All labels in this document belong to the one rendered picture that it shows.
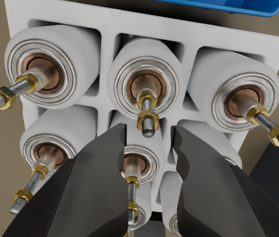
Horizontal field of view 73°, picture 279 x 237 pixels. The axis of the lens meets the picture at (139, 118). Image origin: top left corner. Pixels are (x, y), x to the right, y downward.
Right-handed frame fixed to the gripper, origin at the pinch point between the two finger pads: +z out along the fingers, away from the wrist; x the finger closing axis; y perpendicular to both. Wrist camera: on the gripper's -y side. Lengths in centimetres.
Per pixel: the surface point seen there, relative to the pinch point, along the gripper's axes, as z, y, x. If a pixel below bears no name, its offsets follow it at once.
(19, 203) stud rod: 1.7, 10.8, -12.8
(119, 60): 10.3, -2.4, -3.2
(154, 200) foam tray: 17.0, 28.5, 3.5
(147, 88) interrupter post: 7.0, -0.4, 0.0
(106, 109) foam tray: 17.0, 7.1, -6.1
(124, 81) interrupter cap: 9.6, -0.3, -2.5
